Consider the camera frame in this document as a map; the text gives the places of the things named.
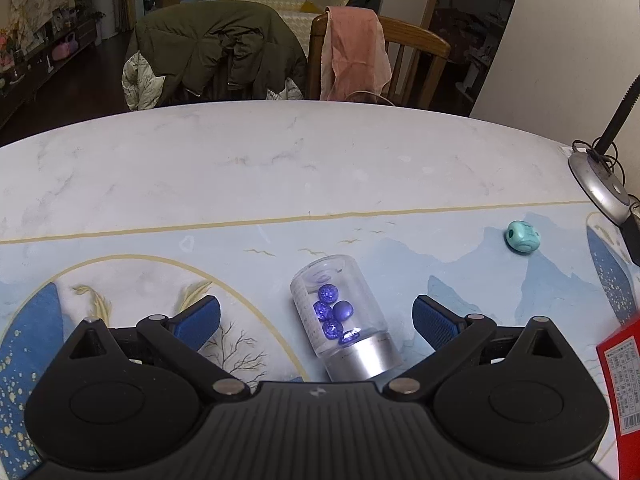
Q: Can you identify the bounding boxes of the black lamp cable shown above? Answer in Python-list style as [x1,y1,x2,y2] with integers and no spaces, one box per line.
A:
[572,139,627,183]

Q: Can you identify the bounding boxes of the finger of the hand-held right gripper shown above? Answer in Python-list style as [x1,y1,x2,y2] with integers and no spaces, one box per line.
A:
[622,210,640,257]

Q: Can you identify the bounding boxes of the clear jar silver lid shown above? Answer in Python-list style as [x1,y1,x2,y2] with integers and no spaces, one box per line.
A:
[290,255,403,383]

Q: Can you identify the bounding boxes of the teal pencil sharpener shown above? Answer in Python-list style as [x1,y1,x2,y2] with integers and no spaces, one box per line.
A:
[504,220,542,256]

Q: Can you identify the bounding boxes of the white quilted garment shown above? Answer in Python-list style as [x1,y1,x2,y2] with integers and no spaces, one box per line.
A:
[121,52,167,111]

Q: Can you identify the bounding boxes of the pink cloth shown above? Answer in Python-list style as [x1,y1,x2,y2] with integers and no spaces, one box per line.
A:
[320,6,393,102]

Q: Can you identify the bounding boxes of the silver desk lamp black neck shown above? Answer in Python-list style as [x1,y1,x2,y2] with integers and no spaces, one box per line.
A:
[567,75,640,226]

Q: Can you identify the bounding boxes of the low dark cabinet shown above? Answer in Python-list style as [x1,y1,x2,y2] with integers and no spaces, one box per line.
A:
[0,15,101,128]

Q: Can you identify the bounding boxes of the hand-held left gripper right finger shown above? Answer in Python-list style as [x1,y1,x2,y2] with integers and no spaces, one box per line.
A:
[384,295,568,403]

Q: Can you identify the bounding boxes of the pink bag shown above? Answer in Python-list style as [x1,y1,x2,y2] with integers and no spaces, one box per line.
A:
[51,32,81,62]

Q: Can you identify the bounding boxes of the wall shelf unit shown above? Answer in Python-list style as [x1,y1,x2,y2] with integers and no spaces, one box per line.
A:
[452,0,527,107]

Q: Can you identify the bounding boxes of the wooden chair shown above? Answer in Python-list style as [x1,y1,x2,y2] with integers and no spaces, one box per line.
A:
[307,12,451,109]

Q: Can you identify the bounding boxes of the olive green jacket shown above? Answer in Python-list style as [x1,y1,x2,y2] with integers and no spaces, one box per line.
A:
[132,1,308,106]

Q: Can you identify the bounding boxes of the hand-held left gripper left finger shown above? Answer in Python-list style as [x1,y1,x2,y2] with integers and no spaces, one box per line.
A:
[65,296,251,403]

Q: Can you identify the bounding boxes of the red cardboard box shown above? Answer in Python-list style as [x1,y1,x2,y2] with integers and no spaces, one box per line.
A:
[596,317,640,480]

